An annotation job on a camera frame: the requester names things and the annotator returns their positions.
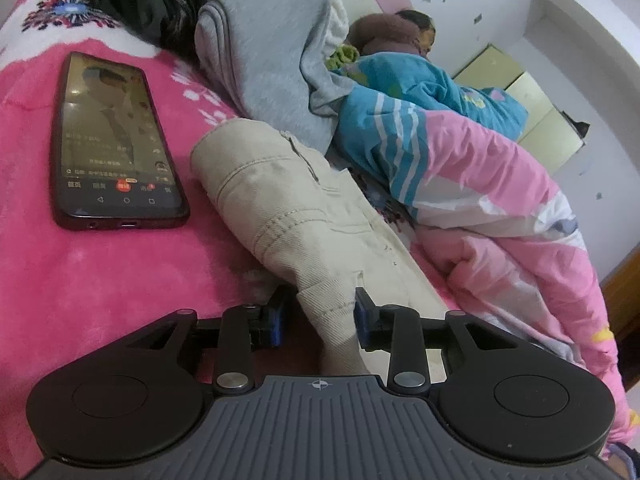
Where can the pink blue floral quilt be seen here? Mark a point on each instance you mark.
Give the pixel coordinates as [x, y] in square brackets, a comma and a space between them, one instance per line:
[475, 185]

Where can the pale green wardrobe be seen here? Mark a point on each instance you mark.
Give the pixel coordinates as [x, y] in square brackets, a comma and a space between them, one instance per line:
[530, 95]

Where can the dark clothes pile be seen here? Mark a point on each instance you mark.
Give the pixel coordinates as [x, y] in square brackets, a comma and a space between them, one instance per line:
[145, 0]

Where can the pink floral fleece blanket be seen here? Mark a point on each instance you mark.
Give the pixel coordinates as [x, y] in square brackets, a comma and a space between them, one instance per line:
[100, 285]

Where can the grey sweatshirt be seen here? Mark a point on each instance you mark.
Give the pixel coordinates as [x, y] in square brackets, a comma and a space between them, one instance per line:
[260, 50]

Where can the wooden nightstand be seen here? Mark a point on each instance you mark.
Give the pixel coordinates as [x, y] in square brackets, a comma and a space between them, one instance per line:
[625, 300]

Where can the green cloth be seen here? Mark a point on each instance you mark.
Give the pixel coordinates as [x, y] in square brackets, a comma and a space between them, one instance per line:
[342, 55]

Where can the beige pants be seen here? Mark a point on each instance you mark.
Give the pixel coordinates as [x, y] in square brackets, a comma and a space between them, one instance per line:
[280, 200]

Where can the black smartphone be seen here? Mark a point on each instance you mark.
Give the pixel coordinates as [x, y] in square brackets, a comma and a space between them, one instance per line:
[115, 135]

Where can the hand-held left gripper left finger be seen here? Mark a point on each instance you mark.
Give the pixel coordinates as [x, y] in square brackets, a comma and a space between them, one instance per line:
[274, 327]

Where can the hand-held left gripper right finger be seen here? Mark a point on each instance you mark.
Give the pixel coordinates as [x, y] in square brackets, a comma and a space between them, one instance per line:
[361, 320]

